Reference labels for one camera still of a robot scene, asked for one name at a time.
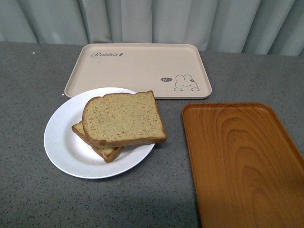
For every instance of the brown bread slice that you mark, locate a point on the brown bread slice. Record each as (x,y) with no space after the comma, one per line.
(108,153)
(122,119)

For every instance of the white round plate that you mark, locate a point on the white round plate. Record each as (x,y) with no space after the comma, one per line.
(72,155)

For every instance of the beige rabbit tray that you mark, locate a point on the beige rabbit tray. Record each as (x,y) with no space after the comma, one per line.
(171,71)

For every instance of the brown wooden tray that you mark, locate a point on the brown wooden tray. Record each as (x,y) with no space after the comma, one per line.
(247,171)

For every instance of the grey-green curtain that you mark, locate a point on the grey-green curtain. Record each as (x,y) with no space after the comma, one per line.
(239,26)

